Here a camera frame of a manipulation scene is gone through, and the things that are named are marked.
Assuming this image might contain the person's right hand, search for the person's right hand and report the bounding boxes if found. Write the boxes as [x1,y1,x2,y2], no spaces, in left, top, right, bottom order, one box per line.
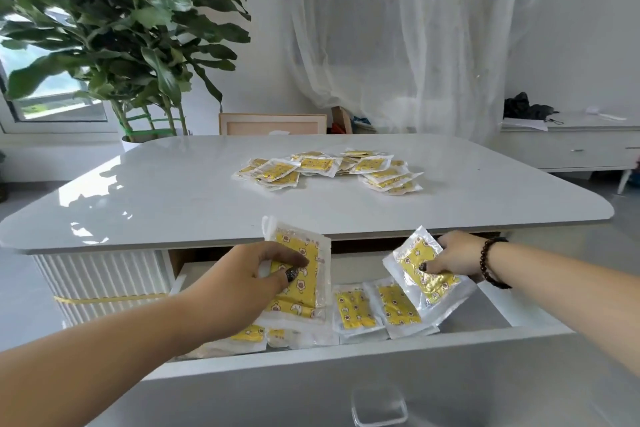
[419,230,489,278]

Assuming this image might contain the black plastic bag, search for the black plastic bag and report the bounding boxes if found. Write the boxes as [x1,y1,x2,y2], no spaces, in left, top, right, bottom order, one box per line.
[502,91,559,121]

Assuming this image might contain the yellow packet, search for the yellow packet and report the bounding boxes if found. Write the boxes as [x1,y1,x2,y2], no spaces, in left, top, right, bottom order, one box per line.
[382,225,479,320]
[261,215,333,320]

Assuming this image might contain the white plant pot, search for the white plant pot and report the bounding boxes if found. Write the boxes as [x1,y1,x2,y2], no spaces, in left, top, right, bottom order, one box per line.
[121,129,193,152]

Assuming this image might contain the white drawer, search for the white drawer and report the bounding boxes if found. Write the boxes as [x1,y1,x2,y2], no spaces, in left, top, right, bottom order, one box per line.
[85,241,640,427]

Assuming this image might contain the pile of yellow packets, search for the pile of yellow packets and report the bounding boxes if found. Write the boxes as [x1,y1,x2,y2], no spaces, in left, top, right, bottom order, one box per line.
[231,149,425,196]

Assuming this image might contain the small white framed window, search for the small white framed window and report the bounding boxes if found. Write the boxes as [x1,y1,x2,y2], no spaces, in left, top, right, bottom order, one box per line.
[0,41,121,135]

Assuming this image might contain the row of yellow packets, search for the row of yellow packets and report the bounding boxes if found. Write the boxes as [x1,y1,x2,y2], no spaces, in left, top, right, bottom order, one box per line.
[175,275,443,362]

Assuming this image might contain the white sheer dust cover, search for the white sheer dust cover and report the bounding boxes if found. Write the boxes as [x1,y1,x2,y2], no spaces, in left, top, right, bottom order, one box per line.
[287,0,566,142]

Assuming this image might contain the person's left forearm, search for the person's left forearm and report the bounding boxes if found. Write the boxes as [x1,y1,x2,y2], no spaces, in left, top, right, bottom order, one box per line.
[0,289,236,427]

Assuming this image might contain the white side cabinet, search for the white side cabinet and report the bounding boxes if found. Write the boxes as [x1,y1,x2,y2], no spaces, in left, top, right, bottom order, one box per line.
[492,111,640,195]

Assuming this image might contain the person's left hand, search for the person's left hand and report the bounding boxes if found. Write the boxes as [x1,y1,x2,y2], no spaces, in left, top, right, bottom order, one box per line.
[182,241,310,342]

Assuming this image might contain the yellow tape strip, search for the yellow tape strip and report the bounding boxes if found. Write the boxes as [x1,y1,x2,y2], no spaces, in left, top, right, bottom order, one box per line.
[52,293,169,305]

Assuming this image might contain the large green leafy plant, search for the large green leafy plant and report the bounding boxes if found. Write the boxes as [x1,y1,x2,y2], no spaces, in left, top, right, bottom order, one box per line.
[0,0,256,142]

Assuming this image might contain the dark bead bracelet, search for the dark bead bracelet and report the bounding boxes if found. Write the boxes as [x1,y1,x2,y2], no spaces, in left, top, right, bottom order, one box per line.
[479,236,512,290]

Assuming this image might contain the wooden picture frame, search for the wooden picture frame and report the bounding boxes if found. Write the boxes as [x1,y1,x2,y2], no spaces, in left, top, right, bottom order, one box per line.
[218,113,327,136]

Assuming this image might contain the person's right forearm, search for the person's right forearm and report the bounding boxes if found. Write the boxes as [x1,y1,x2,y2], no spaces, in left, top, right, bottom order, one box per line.
[492,241,640,378]

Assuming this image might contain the brown cardboard box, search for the brown cardboard box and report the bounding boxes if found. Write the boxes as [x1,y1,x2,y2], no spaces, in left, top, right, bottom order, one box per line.
[331,106,353,135]

